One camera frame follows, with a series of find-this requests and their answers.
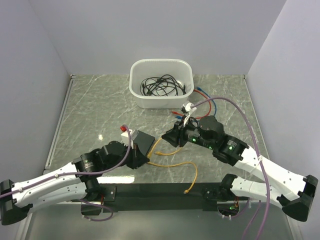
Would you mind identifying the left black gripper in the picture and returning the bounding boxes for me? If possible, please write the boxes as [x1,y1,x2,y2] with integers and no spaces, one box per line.
[104,140,150,171]

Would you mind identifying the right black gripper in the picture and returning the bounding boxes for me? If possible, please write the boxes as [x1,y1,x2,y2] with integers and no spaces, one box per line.
[161,114,215,150]

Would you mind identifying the black network switch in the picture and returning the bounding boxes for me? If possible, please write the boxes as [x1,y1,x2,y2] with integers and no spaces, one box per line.
[133,130,156,157]

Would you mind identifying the yellow ethernet cable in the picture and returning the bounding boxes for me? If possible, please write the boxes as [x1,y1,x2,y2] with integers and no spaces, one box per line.
[147,161,198,195]
[147,137,182,158]

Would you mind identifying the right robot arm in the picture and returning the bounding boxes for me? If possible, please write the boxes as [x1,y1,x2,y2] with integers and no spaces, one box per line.
[161,115,319,222]

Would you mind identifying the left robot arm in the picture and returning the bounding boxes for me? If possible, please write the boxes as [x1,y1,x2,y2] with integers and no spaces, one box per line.
[0,141,151,226]

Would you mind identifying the white plastic tub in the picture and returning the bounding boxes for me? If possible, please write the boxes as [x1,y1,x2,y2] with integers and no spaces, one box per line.
[129,58,195,109]

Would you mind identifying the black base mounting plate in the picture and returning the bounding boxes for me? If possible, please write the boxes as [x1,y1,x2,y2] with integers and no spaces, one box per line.
[79,182,251,216]

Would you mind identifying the red ethernet cable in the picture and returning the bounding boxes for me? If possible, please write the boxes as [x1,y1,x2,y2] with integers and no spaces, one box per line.
[171,89,213,120]

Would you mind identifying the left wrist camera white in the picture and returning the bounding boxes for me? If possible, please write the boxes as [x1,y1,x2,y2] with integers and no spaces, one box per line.
[120,125,138,147]

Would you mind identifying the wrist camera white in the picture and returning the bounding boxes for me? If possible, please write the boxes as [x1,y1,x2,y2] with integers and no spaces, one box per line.
[120,125,138,147]
[180,101,197,115]

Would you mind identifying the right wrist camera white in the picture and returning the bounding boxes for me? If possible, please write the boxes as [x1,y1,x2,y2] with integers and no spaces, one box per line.
[180,101,197,115]

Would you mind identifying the tangled black cables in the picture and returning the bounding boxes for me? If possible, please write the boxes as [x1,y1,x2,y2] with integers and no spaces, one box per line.
[139,74,188,97]

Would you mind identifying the blue ethernet cable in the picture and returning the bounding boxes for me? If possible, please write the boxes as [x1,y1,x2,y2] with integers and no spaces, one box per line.
[174,86,218,120]

